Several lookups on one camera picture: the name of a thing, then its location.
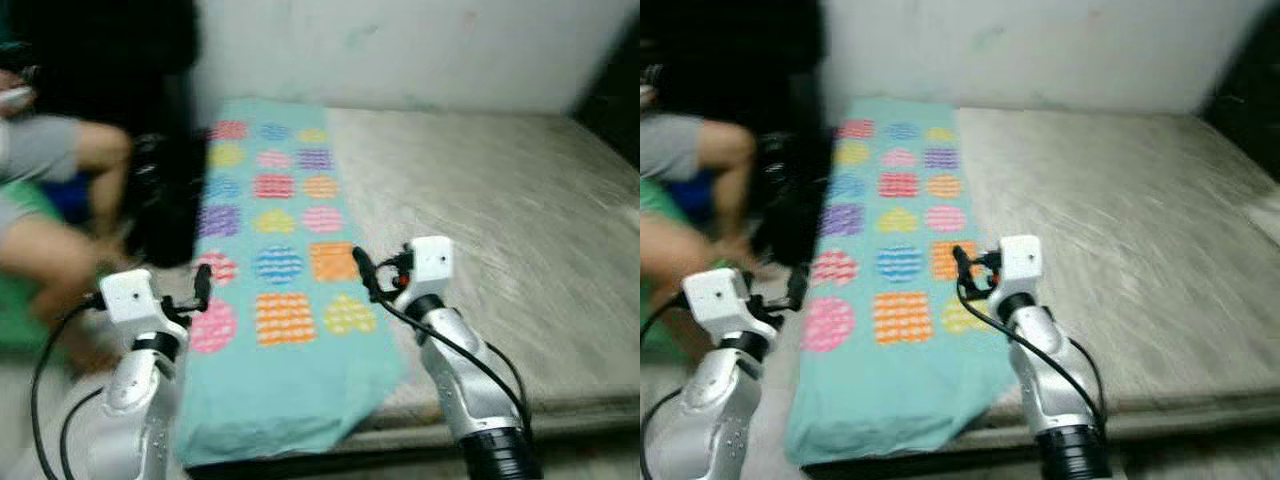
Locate teal blanket with colourful shapes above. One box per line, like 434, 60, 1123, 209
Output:
785, 97, 1021, 469
175, 97, 406, 469

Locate black bag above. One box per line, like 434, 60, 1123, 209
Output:
125, 70, 206, 269
745, 70, 831, 269

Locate beige quilted mattress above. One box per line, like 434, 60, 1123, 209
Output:
325, 105, 641, 431
955, 105, 1280, 421

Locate dark blue object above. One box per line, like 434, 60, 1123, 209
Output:
670, 178, 726, 216
45, 178, 101, 223

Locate person's grey shorts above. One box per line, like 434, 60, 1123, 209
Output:
0, 113, 86, 184
640, 113, 706, 181

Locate black tufted headboard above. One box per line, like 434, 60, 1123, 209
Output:
570, 40, 641, 166
1200, 20, 1280, 151

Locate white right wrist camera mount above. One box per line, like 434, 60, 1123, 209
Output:
990, 235, 1044, 303
395, 236, 454, 306

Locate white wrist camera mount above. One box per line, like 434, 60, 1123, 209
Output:
100, 268, 166, 336
683, 268, 751, 336
990, 235, 1044, 303
395, 236, 454, 306

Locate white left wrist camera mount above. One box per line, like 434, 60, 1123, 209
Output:
100, 268, 166, 336
683, 268, 751, 336

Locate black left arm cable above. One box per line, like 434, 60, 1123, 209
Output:
640, 293, 689, 341
58, 387, 104, 480
28, 293, 104, 480
640, 385, 691, 471

